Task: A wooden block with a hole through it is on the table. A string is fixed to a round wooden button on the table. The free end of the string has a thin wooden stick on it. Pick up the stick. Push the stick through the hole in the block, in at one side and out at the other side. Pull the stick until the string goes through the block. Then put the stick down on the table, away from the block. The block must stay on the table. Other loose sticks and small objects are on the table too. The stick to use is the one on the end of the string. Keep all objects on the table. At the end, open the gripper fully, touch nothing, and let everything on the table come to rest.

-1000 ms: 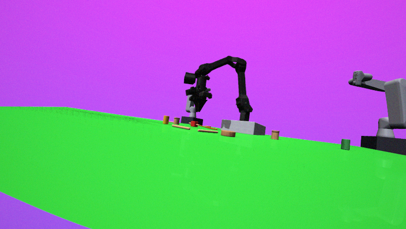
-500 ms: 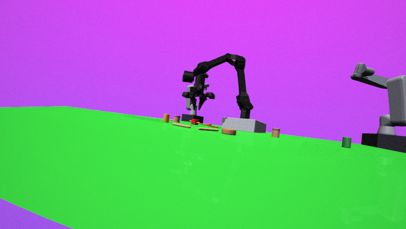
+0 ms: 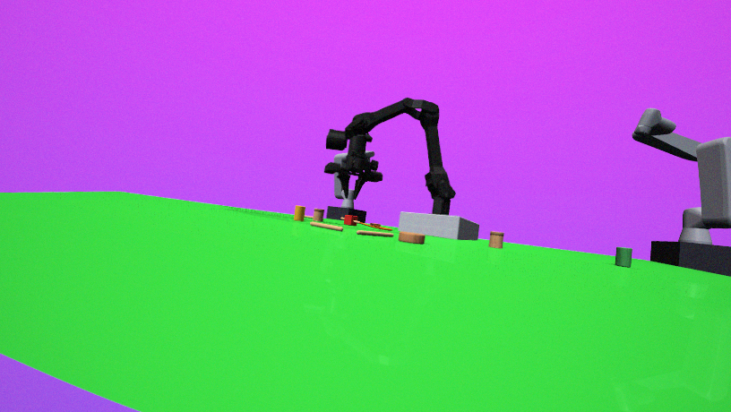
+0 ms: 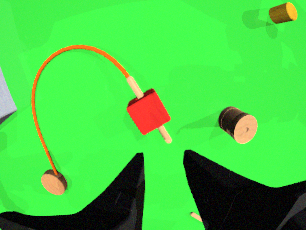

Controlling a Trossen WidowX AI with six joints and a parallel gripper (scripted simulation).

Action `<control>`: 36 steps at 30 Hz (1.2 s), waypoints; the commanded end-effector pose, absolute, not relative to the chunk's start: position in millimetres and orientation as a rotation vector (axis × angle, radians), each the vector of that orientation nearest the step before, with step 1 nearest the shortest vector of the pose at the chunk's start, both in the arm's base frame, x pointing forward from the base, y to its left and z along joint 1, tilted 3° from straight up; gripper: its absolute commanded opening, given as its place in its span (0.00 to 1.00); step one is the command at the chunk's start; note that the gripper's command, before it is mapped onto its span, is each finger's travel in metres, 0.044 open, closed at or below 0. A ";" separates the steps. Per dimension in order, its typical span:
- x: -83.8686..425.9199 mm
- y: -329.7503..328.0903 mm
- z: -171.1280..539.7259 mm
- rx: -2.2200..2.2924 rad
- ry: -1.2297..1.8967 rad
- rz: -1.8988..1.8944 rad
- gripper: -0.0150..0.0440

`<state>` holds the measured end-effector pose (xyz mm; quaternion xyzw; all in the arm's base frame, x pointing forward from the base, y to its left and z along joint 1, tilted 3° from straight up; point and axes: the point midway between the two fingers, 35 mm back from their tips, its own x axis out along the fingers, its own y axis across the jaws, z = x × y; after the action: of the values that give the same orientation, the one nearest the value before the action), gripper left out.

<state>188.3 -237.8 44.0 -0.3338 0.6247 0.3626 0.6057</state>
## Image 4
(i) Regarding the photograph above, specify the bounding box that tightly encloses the wooden stick with orange string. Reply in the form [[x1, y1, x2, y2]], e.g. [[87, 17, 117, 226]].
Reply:
[[32, 44, 172, 175]]

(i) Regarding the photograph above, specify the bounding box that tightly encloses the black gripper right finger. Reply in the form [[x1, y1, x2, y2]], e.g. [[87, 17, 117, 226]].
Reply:
[[182, 150, 306, 230]]

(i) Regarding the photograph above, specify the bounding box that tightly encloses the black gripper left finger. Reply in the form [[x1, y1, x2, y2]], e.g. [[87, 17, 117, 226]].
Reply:
[[0, 152, 146, 230]]

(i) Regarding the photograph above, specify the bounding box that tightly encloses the thin tan wooden stick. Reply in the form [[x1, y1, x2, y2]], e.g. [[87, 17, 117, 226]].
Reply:
[[190, 212, 202, 223]]

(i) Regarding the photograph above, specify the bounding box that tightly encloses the red cube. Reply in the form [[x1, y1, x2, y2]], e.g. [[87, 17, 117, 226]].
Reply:
[[126, 88, 170, 136]]

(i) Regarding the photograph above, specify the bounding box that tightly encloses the round wooden button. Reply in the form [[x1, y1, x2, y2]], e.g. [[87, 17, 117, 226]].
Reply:
[[41, 170, 68, 195]]

